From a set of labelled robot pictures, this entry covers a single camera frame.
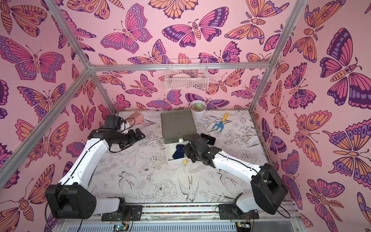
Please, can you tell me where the blue brooch box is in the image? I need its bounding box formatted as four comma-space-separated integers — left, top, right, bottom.
173, 152, 184, 160
176, 144, 185, 153

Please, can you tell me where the green drawer cabinet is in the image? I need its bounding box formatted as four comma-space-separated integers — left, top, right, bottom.
160, 109, 197, 164

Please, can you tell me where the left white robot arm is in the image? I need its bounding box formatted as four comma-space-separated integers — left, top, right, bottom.
45, 116, 146, 219

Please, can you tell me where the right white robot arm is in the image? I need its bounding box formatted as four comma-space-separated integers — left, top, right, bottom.
184, 138, 288, 215

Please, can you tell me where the black brooch box near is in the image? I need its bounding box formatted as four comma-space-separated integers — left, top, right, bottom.
201, 133, 216, 146

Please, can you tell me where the blue yellow garden fork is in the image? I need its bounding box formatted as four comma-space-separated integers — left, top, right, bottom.
212, 113, 229, 132

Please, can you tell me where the potted cactus white pot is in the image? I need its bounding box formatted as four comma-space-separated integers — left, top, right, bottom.
189, 100, 206, 120

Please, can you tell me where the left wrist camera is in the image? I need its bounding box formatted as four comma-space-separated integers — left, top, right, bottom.
118, 119, 130, 133

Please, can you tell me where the white wire basket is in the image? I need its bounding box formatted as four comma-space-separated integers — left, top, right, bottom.
163, 59, 210, 91

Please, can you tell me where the aluminium frame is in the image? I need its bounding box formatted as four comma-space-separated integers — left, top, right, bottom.
1, 1, 295, 199

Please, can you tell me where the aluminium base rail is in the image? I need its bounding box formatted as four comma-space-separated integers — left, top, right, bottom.
54, 202, 305, 232

